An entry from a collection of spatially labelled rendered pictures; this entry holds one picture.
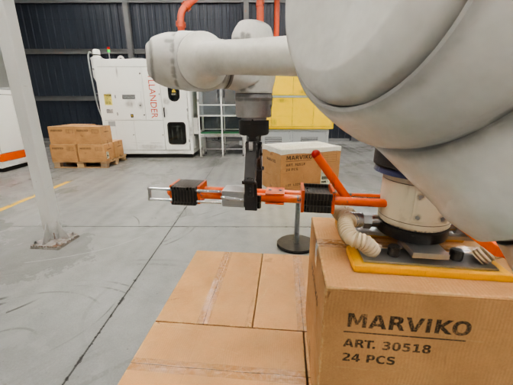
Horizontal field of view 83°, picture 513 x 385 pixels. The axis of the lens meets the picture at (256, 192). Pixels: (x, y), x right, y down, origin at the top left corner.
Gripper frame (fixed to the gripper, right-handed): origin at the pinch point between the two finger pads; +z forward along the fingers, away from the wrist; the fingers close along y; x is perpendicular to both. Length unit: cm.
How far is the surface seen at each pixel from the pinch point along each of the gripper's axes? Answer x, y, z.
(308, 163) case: -27, 179, 26
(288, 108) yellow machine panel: -8, 721, -10
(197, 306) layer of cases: 28, 30, 61
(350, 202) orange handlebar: -24.8, -1.9, -0.1
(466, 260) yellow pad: -51, -9, 11
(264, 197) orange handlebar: -2.9, -1.8, -0.6
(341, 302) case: -21.0, -19.2, 16.9
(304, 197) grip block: -13.2, -3.5, -1.5
